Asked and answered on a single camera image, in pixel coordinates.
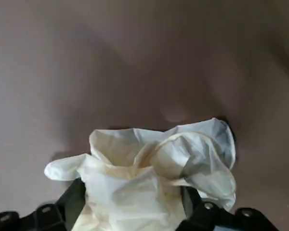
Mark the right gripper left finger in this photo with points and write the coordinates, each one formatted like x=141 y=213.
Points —
x=50 y=216

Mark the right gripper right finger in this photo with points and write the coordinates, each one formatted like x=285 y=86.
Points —
x=219 y=221

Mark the white disposable gloves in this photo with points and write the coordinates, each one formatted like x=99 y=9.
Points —
x=139 y=183

